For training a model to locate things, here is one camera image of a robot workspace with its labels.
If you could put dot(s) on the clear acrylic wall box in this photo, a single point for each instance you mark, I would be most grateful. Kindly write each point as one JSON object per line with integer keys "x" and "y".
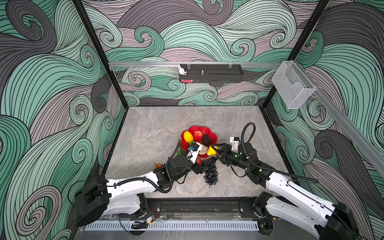
{"x": 293, "y": 84}

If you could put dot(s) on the white rabbit figurine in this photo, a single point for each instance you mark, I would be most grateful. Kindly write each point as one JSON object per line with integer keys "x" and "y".
{"x": 182, "y": 71}

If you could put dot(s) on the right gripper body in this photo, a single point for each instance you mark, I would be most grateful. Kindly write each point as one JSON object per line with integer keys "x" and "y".
{"x": 231, "y": 157}

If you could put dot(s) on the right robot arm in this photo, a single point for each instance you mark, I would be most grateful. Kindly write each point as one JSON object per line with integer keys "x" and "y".
{"x": 328, "y": 221}

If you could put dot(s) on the red flower-shaped fruit bowl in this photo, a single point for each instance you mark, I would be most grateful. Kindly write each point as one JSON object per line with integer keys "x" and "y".
{"x": 204, "y": 130}

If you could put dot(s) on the red fake wrinkled fruit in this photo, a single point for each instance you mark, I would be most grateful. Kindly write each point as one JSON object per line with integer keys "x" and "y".
{"x": 198, "y": 136}

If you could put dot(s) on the aluminium wall rail right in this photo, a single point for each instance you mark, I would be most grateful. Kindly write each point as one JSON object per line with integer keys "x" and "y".
{"x": 334, "y": 100}

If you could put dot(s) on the white slotted cable duct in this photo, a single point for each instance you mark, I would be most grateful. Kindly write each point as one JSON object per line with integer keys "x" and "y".
{"x": 177, "y": 225}

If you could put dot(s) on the yellow fake lemon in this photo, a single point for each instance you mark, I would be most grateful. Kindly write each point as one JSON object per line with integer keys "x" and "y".
{"x": 188, "y": 137}

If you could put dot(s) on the dark purple fake grapes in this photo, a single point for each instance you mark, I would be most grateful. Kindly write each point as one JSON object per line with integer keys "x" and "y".
{"x": 211, "y": 173}

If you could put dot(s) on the cream fake pear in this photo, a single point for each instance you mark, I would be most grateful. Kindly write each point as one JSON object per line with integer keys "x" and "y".
{"x": 203, "y": 150}

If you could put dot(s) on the aluminium wall rail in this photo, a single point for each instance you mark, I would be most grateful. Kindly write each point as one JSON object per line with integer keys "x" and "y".
{"x": 334, "y": 100}
{"x": 152, "y": 64}

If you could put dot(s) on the black wall shelf tray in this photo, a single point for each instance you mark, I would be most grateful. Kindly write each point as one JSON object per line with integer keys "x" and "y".
{"x": 213, "y": 74}

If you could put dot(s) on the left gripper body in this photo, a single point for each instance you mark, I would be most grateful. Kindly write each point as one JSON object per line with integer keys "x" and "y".
{"x": 197, "y": 168}

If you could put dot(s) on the dark fake avocado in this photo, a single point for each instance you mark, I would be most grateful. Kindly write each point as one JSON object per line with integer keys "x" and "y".
{"x": 206, "y": 140}

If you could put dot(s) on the small yellow fake pear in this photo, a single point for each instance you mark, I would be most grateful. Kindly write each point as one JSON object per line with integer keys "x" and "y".
{"x": 212, "y": 150}

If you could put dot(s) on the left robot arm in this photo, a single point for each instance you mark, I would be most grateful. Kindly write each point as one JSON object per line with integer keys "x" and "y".
{"x": 101, "y": 197}

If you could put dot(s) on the aluminium wall rail back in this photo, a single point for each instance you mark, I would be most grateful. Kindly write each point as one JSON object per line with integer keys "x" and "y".
{"x": 152, "y": 64}

